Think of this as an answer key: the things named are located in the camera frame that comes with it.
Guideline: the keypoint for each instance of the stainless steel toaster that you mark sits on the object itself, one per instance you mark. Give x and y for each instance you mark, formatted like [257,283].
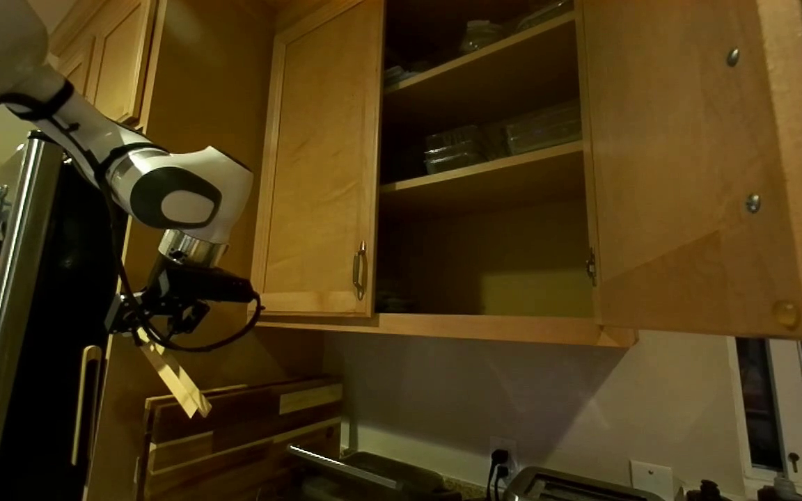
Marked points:
[570,484]

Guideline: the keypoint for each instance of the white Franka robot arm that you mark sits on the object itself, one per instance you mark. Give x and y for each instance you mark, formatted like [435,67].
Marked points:
[141,170]

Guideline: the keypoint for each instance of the white wall plate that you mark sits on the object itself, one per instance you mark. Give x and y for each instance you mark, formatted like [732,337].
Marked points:
[652,477]

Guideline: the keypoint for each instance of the white bottle black cap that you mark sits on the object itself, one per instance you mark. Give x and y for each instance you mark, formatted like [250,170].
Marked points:
[780,491]

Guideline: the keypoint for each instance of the clear glassware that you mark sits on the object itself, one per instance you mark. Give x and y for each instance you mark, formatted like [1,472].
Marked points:
[541,11]
[482,35]

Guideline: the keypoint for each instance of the round door bumper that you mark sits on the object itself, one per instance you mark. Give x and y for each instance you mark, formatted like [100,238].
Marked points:
[783,312]

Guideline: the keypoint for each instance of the wooden cabinet door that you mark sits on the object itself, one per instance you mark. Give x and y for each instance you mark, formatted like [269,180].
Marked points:
[318,168]
[680,184]

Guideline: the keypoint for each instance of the black capped bottle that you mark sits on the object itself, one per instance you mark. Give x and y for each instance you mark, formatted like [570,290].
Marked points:
[707,491]

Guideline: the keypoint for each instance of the wooden cabinet shelf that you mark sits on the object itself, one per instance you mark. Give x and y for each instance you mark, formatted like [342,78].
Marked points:
[474,74]
[474,180]

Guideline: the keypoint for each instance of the window latch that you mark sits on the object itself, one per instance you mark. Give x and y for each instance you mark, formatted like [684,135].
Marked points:
[793,459]

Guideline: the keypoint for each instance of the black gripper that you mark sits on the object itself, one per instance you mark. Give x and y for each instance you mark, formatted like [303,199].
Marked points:
[180,296]

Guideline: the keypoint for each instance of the wooden toaster tongs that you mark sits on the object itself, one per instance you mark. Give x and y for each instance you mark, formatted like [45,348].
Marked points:
[183,386]

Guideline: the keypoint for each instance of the clear glass dish stack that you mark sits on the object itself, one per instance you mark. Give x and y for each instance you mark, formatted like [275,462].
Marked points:
[541,129]
[455,148]

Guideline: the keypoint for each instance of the metal door hinge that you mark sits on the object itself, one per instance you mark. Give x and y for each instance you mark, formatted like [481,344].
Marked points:
[591,269]

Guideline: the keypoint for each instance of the white framed window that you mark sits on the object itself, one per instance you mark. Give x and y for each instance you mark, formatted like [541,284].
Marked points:
[787,418]

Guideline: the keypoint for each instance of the tall wooden cabinet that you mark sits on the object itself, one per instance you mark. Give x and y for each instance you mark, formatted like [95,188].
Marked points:
[196,92]

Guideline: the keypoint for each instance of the wall outlet with plug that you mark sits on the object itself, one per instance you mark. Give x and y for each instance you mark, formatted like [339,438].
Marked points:
[501,459]

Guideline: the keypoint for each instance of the dark striped wooden cutting board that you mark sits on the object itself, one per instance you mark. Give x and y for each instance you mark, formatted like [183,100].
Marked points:
[272,418]

